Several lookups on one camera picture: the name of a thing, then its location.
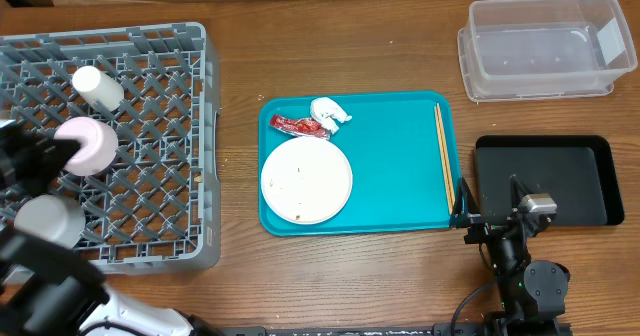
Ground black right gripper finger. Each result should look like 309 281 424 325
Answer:
509 174 530 211
450 177 479 226

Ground grey-white small bowl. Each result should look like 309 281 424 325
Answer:
14 195 86 248

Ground pink plastic cup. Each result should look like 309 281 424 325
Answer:
54 117 118 176

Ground white plastic cup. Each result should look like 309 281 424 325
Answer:
71 66 124 111

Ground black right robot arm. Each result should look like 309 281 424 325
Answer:
448 175 571 336

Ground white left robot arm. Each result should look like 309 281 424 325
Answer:
1 122 221 336

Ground grey dishwasher rack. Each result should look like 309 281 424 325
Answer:
1 22 221 275

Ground left wooden chopstick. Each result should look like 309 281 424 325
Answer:
433 104 455 215

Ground wooden chopstick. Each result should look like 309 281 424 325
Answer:
435 102 457 212
433 104 455 215

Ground black plastic bin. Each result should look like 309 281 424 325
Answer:
474 135 625 226

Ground teal plastic tray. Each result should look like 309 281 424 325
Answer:
259 91 461 237

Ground right wooden chopstick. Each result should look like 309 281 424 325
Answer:
435 102 457 212

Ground clear plastic container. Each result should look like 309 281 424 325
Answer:
457 0 639 102

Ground white round plate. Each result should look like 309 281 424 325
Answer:
260 136 353 225

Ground crumpled white napkin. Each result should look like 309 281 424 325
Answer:
310 97 352 134

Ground red snack wrapper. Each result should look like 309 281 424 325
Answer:
269 115 331 140

